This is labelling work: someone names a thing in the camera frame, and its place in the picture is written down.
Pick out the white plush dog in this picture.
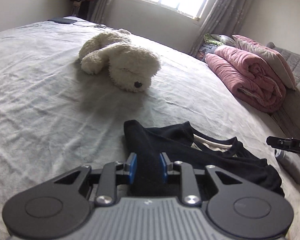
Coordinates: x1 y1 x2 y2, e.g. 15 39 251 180
79 29 161 93

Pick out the grey bed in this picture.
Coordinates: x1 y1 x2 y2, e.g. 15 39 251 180
0 20 300 240

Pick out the pile of colourful cloths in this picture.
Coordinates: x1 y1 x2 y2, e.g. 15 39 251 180
196 44 217 60

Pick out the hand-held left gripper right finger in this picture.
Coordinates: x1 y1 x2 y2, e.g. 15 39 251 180
159 152 240 205

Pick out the black tablet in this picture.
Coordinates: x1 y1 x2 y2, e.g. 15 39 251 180
47 17 78 25

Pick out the grey star-print curtain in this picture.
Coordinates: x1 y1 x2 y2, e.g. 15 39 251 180
190 0 260 55
89 0 127 25

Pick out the black and cream sweatshirt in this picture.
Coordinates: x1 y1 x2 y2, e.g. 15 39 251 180
123 120 285 198

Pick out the pink folded quilt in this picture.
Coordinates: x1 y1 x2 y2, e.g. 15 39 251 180
205 46 287 113

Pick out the pink pillow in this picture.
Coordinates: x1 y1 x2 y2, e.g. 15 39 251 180
232 34 297 90

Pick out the charging cable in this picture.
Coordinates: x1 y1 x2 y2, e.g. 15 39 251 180
74 22 108 30

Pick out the green patterned cloth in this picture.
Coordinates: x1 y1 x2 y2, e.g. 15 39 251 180
204 33 224 46

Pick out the grey pillow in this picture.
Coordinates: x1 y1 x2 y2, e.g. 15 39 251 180
219 35 237 47

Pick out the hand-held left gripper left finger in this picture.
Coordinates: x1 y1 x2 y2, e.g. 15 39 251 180
54 153 137 205

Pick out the folded grey sweater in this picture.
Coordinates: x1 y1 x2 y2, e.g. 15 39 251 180
277 152 300 187

